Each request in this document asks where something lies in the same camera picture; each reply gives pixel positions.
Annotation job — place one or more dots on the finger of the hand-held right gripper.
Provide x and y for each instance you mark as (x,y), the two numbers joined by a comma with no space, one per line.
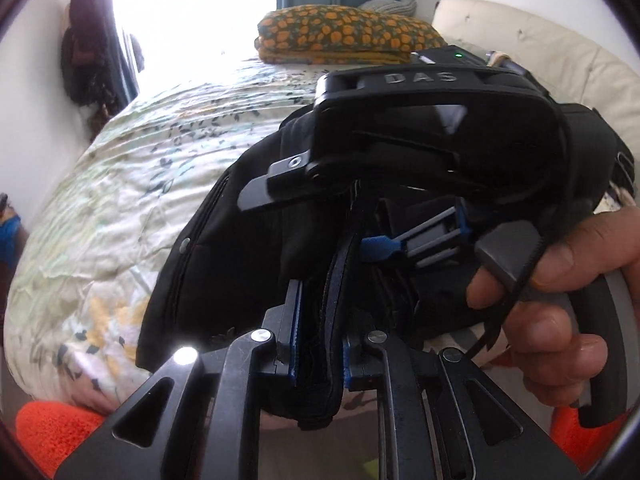
(377,249)
(285,177)

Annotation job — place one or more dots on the person's right hand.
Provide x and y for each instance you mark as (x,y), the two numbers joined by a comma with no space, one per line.
(550,320)

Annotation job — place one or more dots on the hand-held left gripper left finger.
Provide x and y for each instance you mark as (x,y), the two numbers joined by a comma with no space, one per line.
(295,330)

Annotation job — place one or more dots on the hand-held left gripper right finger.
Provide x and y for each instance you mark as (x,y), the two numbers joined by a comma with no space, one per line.
(350,365)

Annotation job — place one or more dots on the dark hanging coats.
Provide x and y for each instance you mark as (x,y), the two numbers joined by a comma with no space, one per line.
(85,45)

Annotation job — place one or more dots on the orange patterned pillow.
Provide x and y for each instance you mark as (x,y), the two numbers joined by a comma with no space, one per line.
(340,30)

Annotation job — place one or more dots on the grey checkered cloth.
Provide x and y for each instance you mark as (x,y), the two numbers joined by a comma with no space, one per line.
(390,6)

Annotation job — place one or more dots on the blue and beige bundle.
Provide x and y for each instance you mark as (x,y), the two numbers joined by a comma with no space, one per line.
(10,235)

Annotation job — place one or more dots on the cream padded headboard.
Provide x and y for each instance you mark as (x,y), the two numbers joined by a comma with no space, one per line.
(550,45)

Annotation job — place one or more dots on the black pants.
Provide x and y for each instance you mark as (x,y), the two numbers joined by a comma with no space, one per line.
(240,270)

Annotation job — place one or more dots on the bright glass window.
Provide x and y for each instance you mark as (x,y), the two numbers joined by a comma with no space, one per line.
(200,5)

